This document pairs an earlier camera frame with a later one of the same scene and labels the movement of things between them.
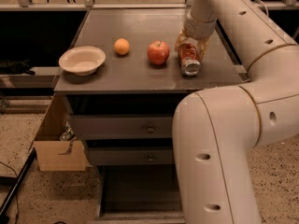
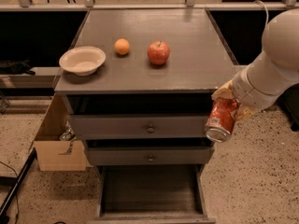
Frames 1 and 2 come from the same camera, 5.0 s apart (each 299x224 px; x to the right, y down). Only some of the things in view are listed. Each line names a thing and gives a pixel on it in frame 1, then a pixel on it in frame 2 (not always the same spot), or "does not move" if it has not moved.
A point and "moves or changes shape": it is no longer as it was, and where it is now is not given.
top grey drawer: [122, 126] does not move
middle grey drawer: [131, 156] does not move
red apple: [158, 52] does not move
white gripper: [198, 29] to [242, 90]
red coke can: [189, 59] moves or changes shape
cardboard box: [55, 155] does not move
